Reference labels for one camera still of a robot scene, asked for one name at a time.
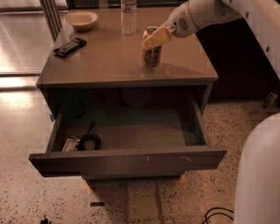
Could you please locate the white packet in drawer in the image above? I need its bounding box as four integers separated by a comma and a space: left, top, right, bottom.
63, 137, 80, 151

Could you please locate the open grey top drawer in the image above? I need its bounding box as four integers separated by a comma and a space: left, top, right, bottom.
29, 91, 227, 180

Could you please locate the black floor cable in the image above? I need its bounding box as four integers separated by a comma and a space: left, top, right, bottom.
202, 206, 235, 224

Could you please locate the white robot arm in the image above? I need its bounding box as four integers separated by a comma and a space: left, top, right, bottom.
143, 0, 280, 224

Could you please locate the small black floor object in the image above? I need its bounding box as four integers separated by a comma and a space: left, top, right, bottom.
40, 215, 51, 224

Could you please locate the clear plastic water bottle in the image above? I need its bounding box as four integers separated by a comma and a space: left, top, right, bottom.
120, 0, 137, 35

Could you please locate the grey cabinet with glossy top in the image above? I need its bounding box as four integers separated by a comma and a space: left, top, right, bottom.
36, 7, 217, 185

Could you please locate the white ceramic bowl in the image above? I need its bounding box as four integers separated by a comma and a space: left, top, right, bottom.
64, 11, 97, 32

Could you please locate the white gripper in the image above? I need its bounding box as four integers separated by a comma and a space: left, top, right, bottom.
142, 3, 198, 50

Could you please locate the black remote control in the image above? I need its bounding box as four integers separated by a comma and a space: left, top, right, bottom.
53, 38, 87, 58

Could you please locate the orange soda can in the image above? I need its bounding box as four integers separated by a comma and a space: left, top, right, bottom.
142, 26, 161, 68

